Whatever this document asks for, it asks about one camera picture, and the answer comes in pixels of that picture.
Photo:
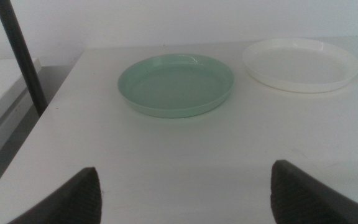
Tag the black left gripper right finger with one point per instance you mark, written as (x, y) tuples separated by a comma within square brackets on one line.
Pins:
[(297, 199)]

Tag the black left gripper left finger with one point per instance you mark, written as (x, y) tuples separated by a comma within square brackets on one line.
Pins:
[(76, 199)]

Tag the white shallow bowl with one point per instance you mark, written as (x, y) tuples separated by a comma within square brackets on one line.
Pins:
[(300, 65)]

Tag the green shallow bowl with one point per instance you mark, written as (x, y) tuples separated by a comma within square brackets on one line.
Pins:
[(176, 87)]

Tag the black pole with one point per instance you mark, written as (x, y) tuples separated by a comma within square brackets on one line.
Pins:
[(20, 53)]

